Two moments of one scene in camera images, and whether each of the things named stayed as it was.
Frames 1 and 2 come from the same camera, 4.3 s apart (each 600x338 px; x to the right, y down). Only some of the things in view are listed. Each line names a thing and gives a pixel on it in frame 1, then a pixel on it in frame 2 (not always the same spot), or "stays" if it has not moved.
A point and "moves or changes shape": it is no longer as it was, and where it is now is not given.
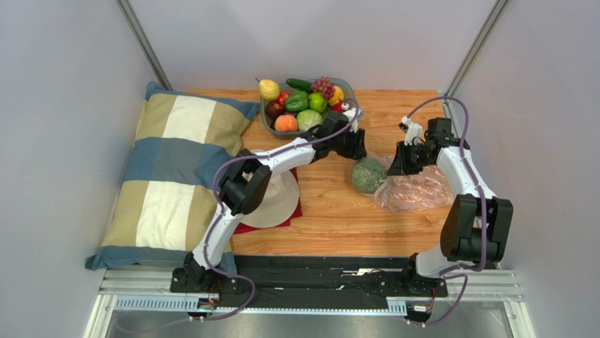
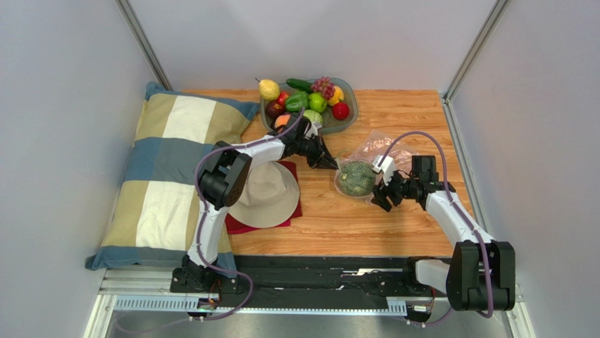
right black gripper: x=401 y=158 → x=390 y=191
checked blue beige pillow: x=183 y=144 stays
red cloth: x=241 y=228 stays
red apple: x=282 y=98 stays
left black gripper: x=355 y=150 → x=322 y=158
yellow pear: x=269 y=89 stays
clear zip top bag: x=422 y=191 moves or changes shape
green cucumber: x=303 y=85 stays
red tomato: x=337 y=106 stays
